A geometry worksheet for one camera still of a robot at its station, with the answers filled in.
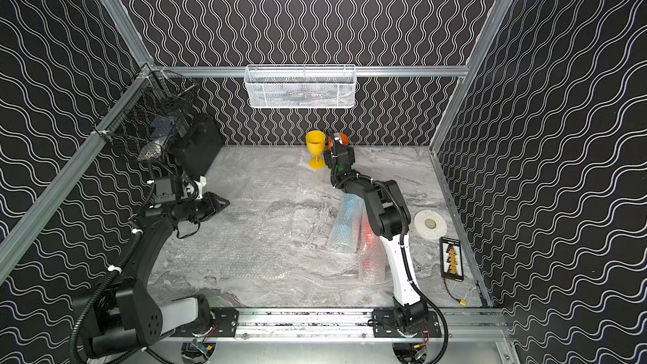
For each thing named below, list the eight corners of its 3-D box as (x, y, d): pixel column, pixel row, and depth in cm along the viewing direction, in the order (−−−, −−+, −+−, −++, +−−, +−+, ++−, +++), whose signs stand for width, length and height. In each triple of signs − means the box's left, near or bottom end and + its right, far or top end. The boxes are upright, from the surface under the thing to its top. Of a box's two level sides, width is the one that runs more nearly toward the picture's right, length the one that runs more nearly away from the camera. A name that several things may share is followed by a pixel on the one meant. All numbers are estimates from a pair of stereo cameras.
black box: (190, 185, 108) (169, 155, 94) (208, 142, 125) (193, 111, 110) (210, 185, 109) (192, 155, 94) (225, 142, 125) (212, 111, 110)
